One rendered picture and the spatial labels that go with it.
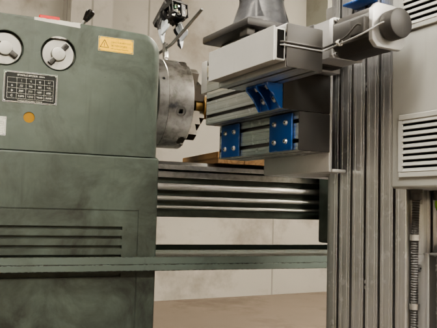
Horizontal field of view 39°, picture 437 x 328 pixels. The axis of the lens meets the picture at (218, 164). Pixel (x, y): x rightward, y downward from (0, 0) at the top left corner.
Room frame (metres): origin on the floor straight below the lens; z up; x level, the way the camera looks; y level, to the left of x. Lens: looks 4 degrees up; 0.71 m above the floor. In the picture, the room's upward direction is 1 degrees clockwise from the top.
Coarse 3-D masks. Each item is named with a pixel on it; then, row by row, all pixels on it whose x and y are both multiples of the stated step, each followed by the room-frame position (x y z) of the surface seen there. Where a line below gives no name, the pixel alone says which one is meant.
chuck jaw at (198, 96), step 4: (184, 64) 2.15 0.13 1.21; (192, 72) 2.15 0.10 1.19; (196, 72) 2.15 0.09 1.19; (192, 76) 2.15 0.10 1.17; (196, 76) 2.16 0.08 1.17; (196, 80) 2.17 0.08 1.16; (196, 84) 2.17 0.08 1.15; (200, 84) 2.19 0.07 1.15; (196, 88) 2.18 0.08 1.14; (200, 88) 2.19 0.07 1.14; (196, 92) 2.19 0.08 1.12; (200, 92) 2.21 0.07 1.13; (196, 96) 2.20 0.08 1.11; (200, 96) 2.21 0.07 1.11; (204, 96) 2.21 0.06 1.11; (196, 100) 2.21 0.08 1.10; (200, 100) 2.21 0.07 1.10
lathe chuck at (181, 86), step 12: (168, 60) 2.14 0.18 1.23; (168, 72) 2.06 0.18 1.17; (180, 72) 2.08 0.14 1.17; (180, 84) 2.06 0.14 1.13; (192, 84) 2.08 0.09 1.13; (180, 96) 2.05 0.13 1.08; (192, 96) 2.07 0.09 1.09; (168, 108) 2.04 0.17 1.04; (192, 108) 2.08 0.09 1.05; (168, 120) 2.06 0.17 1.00; (180, 120) 2.08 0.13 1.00; (168, 132) 2.09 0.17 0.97; (180, 132) 2.10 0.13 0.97; (168, 144) 2.16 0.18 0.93; (180, 144) 2.17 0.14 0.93
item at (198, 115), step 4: (196, 112) 2.21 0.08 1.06; (200, 112) 2.21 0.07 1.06; (192, 116) 2.19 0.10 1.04; (196, 116) 2.20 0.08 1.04; (200, 116) 2.20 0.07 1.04; (192, 120) 2.18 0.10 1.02; (196, 120) 2.19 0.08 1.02; (200, 120) 2.22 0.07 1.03; (192, 124) 2.17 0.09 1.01; (196, 124) 2.18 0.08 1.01; (192, 128) 2.17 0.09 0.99; (196, 128) 2.21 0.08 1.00; (192, 132) 2.16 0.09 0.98; (188, 136) 2.16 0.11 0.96; (192, 136) 2.17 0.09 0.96; (180, 140) 2.15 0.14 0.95; (184, 140) 2.15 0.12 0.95; (192, 140) 2.19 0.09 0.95
